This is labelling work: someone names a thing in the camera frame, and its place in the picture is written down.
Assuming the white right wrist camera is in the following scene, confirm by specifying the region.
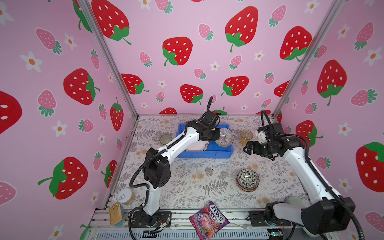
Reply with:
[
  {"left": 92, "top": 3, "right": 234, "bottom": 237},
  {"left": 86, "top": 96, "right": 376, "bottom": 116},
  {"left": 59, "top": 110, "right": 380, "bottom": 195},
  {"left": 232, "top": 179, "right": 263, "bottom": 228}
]
[{"left": 257, "top": 130, "right": 268, "bottom": 144}]

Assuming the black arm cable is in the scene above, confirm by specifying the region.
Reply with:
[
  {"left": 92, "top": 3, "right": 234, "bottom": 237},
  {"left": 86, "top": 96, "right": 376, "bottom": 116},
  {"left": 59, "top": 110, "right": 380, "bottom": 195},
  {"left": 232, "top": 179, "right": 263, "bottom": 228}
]
[
  {"left": 127, "top": 95, "right": 214, "bottom": 240},
  {"left": 260, "top": 109, "right": 365, "bottom": 240}
]

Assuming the amber glass cup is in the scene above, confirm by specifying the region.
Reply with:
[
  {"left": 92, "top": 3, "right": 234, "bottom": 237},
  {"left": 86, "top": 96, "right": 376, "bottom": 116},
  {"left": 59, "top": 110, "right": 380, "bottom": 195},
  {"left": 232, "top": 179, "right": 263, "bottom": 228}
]
[{"left": 240, "top": 130, "right": 254, "bottom": 147}]

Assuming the green glass cup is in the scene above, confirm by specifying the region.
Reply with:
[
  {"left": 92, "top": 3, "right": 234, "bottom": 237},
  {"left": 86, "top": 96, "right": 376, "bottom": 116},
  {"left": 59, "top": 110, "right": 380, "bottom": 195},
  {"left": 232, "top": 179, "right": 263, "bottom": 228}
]
[{"left": 159, "top": 135, "right": 173, "bottom": 146}]

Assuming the black leaf pattern pink bowl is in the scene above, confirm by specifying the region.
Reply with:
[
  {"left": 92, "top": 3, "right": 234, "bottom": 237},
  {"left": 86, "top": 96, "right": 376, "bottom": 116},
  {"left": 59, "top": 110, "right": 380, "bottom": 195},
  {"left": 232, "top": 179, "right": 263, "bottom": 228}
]
[{"left": 236, "top": 169, "right": 260, "bottom": 192}]

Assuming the aluminium corner post right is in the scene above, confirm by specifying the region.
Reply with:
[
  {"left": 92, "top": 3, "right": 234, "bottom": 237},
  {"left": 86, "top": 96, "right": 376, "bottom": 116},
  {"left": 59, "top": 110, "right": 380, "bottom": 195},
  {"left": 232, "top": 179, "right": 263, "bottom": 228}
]
[{"left": 272, "top": 0, "right": 345, "bottom": 120}]

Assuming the purple Fox's candy bag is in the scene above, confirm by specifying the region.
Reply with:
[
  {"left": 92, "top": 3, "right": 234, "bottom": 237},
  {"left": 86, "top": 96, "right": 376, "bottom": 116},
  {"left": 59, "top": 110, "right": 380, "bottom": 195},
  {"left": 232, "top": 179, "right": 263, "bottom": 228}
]
[{"left": 189, "top": 201, "right": 230, "bottom": 240}]

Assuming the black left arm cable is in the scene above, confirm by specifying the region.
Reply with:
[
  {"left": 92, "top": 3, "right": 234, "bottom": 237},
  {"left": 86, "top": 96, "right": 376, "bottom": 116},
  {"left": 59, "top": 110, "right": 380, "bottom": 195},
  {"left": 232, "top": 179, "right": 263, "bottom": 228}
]
[{"left": 127, "top": 95, "right": 214, "bottom": 240}]

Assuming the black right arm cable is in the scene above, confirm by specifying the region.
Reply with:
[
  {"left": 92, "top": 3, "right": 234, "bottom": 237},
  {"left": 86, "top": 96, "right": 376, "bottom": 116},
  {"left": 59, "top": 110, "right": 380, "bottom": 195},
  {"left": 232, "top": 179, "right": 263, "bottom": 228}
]
[{"left": 260, "top": 109, "right": 365, "bottom": 240}]

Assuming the aluminium corner post left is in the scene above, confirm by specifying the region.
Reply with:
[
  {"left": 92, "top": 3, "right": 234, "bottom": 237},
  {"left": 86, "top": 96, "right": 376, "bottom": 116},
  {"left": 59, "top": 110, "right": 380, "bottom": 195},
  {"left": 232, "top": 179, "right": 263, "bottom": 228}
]
[{"left": 76, "top": 0, "right": 139, "bottom": 118}]

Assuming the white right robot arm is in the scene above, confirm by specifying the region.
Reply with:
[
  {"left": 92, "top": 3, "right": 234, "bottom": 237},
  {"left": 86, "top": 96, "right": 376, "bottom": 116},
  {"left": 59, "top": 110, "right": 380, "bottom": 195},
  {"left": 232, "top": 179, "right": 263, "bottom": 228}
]
[{"left": 243, "top": 124, "right": 357, "bottom": 235}]

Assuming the zigzag rim white plate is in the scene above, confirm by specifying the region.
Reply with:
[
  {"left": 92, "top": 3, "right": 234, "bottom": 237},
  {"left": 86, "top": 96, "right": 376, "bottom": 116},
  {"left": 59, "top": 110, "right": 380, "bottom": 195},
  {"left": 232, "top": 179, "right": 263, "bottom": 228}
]
[{"left": 185, "top": 141, "right": 210, "bottom": 152}]

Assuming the blue plastic bin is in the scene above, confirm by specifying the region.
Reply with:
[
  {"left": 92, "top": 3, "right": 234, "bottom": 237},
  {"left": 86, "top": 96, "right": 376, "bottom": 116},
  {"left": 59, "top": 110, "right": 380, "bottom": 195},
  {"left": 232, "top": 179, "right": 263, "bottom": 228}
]
[{"left": 178, "top": 142, "right": 234, "bottom": 159}]

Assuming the aluminium corner post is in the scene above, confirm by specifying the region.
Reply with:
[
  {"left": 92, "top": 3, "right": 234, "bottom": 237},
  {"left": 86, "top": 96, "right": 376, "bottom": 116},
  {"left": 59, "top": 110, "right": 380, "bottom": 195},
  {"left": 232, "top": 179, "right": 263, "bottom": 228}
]
[
  {"left": 272, "top": 0, "right": 345, "bottom": 120},
  {"left": 76, "top": 0, "right": 139, "bottom": 118}
]

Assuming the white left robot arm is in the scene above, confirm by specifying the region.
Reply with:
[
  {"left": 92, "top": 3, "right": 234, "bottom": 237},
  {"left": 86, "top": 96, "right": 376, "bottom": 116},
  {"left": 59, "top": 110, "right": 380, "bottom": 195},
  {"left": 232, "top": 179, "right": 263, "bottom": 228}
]
[{"left": 129, "top": 110, "right": 220, "bottom": 227}]

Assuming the tin can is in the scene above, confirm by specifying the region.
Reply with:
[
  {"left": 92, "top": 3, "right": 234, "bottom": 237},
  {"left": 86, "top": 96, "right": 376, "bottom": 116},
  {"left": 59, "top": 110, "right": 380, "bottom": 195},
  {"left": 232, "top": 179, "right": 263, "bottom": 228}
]
[{"left": 117, "top": 188, "right": 136, "bottom": 206}]

